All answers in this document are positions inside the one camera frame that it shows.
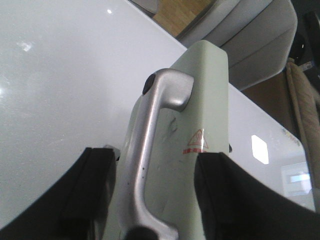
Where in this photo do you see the left grey chair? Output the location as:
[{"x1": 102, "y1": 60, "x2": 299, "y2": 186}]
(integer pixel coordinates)
[{"x1": 130, "y1": 0, "x2": 160, "y2": 18}]

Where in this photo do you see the grey chair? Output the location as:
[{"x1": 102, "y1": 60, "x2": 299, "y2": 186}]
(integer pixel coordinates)
[
  {"x1": 177, "y1": 0, "x2": 298, "y2": 90},
  {"x1": 130, "y1": 0, "x2": 160, "y2": 18}
]

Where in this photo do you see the right grey chair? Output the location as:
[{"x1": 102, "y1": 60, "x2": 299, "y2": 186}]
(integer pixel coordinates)
[{"x1": 177, "y1": 0, "x2": 298, "y2": 90}]

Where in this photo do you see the dark appliance box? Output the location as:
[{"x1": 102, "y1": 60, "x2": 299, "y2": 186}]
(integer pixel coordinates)
[{"x1": 289, "y1": 11, "x2": 320, "y2": 72}]

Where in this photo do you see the beige sofa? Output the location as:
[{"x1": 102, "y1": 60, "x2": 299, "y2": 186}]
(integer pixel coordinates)
[{"x1": 285, "y1": 58, "x2": 320, "y2": 189}]

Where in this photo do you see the green breakfast maker lid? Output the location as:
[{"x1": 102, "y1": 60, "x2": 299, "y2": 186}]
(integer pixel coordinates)
[{"x1": 104, "y1": 40, "x2": 229, "y2": 240}]

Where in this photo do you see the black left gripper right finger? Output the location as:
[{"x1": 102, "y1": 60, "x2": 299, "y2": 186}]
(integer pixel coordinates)
[{"x1": 196, "y1": 152, "x2": 320, "y2": 240}]

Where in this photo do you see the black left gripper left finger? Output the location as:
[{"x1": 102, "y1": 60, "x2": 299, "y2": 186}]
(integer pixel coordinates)
[{"x1": 0, "y1": 147, "x2": 116, "y2": 240}]

